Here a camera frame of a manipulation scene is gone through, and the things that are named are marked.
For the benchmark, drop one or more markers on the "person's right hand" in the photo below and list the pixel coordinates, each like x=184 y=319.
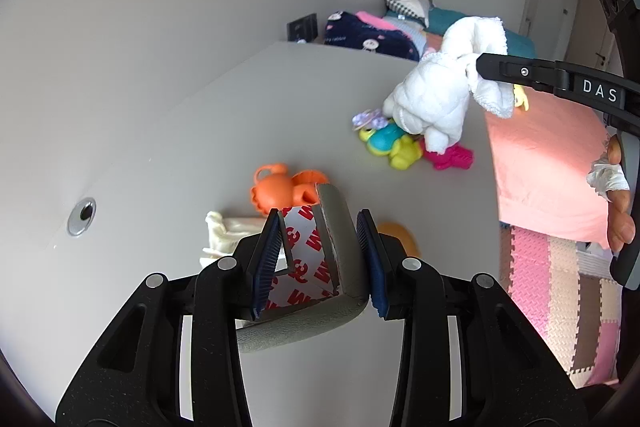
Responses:
x=620 y=227

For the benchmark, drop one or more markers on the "pastel foam puzzle mat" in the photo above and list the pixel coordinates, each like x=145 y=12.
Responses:
x=540 y=287

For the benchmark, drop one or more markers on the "orange yellow flat toy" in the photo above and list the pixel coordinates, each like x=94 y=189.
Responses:
x=400 y=234

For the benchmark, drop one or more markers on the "purple flower hair clip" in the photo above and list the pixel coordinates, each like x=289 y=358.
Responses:
x=367 y=119

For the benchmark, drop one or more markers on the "orange crab toy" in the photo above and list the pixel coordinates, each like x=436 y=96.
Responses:
x=275 y=192

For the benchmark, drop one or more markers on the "teal round toy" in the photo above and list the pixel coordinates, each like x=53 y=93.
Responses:
x=382 y=139

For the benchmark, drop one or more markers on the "teal pillow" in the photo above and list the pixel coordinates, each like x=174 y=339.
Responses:
x=445 y=19

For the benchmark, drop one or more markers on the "grey corner guard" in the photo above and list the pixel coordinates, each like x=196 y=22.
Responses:
x=345 y=257

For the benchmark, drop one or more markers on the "yellow plush chick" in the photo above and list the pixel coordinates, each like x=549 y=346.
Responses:
x=521 y=99

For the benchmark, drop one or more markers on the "yellow green toy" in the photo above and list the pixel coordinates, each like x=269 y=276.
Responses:
x=402 y=154

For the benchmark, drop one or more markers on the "pink plush blanket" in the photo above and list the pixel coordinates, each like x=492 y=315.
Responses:
x=372 y=19

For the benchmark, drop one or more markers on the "bed with pink sheet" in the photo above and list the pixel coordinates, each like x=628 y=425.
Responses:
x=540 y=167

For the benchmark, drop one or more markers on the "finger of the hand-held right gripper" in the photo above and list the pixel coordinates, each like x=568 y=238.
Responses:
x=520 y=71

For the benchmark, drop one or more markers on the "light blue knit blanket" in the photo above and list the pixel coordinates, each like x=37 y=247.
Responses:
x=411 y=32

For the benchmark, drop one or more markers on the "magenta plastic toy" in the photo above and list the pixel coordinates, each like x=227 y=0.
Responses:
x=452 y=157

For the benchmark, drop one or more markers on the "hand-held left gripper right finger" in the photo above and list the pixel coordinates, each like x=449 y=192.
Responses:
x=372 y=267

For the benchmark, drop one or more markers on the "navy printed blanket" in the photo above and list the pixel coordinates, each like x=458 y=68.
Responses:
x=360 y=32

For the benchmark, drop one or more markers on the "silver desk grommet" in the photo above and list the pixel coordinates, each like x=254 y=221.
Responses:
x=81 y=217

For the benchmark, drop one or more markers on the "white terry cloth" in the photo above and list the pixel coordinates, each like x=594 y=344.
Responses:
x=435 y=92

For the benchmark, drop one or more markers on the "cream white toy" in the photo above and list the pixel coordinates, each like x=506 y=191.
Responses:
x=220 y=232

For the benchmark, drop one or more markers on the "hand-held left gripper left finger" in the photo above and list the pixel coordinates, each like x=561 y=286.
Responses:
x=265 y=264

